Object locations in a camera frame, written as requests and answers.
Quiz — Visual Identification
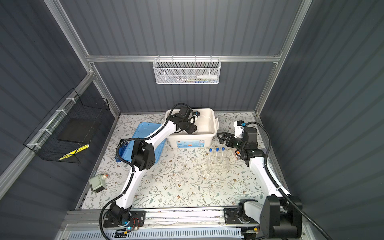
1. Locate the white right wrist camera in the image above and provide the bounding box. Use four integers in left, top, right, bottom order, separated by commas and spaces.
234, 120, 246, 139

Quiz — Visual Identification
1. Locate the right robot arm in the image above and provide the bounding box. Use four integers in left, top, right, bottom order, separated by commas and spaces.
217, 121, 331, 240

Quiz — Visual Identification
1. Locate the black pad in basket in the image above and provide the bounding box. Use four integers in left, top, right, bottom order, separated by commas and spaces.
57, 119, 100, 144

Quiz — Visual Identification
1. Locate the white plastic storage bin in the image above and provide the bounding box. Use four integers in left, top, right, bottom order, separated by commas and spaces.
167, 108, 220, 148

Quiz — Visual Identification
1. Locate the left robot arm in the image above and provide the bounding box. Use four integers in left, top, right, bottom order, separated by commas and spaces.
102, 103, 200, 227

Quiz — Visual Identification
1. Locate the white bottle in basket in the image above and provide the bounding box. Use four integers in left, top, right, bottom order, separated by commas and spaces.
197, 75, 219, 81

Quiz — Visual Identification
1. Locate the black wire side basket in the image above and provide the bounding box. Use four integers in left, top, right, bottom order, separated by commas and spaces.
24, 91, 110, 164

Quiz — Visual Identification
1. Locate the green tape dispenser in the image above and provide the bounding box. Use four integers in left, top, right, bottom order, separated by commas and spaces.
89, 174, 109, 193

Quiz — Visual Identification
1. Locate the white wire wall basket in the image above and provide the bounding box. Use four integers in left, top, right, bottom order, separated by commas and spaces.
153, 60, 222, 85

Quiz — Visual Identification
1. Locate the blue plastic bin lid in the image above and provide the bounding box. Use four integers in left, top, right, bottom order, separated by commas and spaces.
118, 121, 168, 165

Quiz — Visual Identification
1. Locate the clear test tube rack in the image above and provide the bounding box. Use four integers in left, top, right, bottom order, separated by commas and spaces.
203, 149, 230, 180

